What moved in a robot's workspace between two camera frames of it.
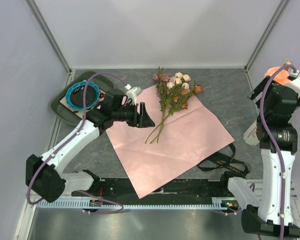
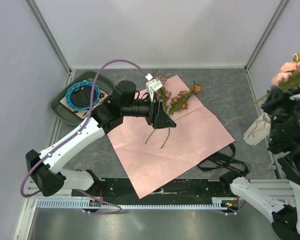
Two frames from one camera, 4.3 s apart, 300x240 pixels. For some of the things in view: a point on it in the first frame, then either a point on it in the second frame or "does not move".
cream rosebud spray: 180,84 to 249,110
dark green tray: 63,112 does not move
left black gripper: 142,120 to 158,118
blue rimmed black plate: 74,95 does not move
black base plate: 175,189 does not move
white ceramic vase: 251,137 does not move
